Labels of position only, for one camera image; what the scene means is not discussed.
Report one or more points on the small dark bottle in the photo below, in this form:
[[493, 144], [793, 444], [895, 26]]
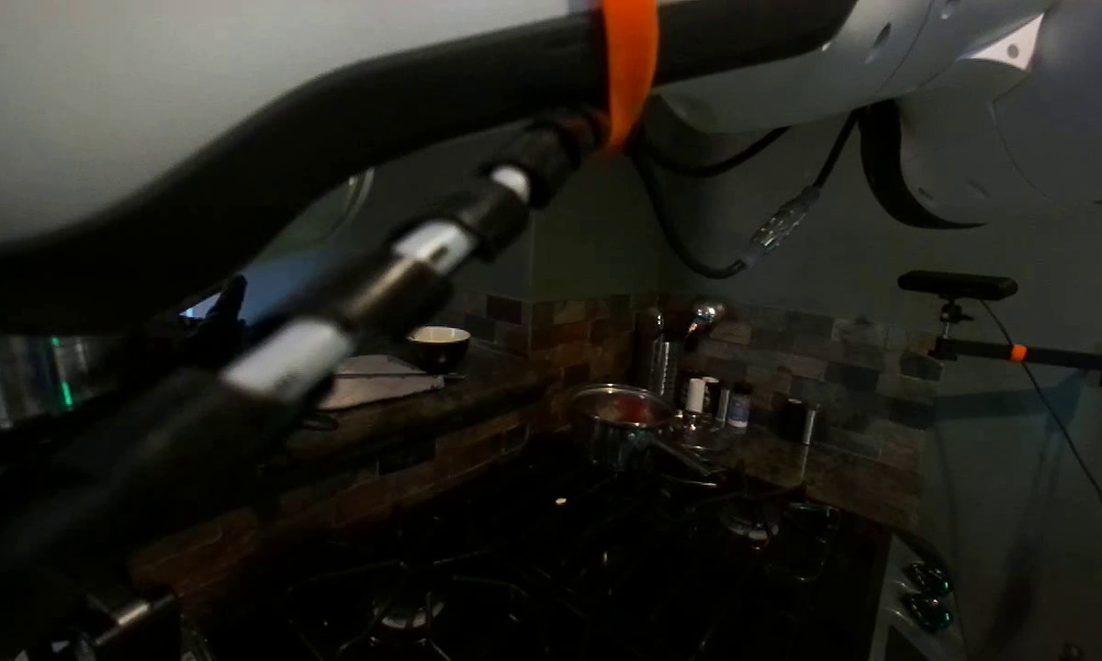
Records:
[[797, 421]]

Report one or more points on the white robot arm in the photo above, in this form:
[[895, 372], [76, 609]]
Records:
[[962, 106]]

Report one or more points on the red tomato in pan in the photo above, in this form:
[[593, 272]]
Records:
[[633, 414]]

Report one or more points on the dark bowl on counter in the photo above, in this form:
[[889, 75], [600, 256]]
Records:
[[438, 346]]

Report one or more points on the black gas stove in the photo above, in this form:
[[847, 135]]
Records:
[[553, 556]]

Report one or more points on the steel saucepan with handle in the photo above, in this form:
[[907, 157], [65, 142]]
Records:
[[627, 428]]

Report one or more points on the black camera on stand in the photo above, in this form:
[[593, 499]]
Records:
[[955, 285]]

